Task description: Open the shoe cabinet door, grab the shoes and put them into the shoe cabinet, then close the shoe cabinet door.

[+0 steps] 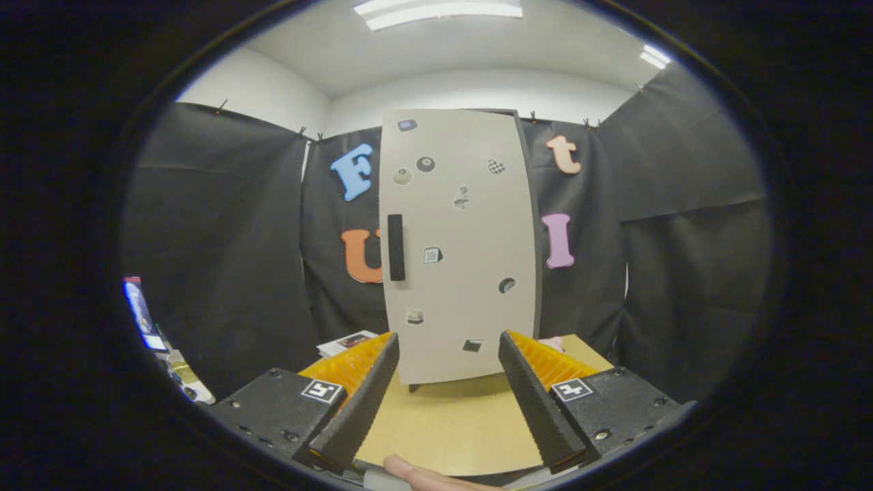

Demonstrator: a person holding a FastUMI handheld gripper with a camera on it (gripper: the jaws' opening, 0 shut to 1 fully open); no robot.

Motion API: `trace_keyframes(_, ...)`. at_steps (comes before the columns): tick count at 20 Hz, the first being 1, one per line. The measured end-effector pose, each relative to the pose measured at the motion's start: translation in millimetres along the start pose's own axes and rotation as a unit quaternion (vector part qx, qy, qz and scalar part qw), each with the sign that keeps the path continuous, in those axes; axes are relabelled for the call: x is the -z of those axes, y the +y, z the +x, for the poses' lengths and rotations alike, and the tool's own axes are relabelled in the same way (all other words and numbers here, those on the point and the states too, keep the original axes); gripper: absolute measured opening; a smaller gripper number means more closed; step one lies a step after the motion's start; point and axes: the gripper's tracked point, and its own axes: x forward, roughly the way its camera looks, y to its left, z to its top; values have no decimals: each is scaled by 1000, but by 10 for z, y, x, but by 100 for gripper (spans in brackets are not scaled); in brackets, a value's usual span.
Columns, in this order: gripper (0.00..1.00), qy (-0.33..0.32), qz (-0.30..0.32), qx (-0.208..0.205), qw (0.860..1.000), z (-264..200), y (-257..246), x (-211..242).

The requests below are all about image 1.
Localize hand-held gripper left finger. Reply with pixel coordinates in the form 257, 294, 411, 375
208, 332, 400, 475

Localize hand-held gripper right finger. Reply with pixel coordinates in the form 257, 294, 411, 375
498, 331, 696, 475

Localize beige shoe cabinet door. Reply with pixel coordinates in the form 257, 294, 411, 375
379, 109, 539, 386

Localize grey shoe cabinet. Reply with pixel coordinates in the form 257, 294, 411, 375
379, 108, 544, 394

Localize black door handle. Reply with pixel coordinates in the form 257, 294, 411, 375
387, 214, 406, 282

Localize white book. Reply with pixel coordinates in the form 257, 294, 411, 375
317, 330, 378, 358

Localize cluttered white desk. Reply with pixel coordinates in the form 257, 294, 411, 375
160, 348, 216, 404

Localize black backdrop cloth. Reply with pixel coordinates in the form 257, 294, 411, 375
123, 63, 771, 403

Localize large ceiling light panel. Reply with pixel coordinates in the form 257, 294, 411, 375
353, 0, 524, 31

